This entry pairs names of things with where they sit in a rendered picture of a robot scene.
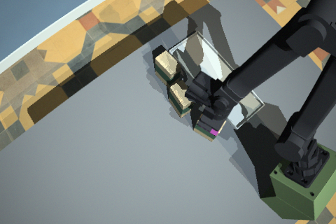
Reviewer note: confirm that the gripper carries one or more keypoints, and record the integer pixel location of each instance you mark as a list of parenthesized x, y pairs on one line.
[(213, 126)]

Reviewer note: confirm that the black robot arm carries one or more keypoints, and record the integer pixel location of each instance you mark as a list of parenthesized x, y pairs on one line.
[(310, 28)]

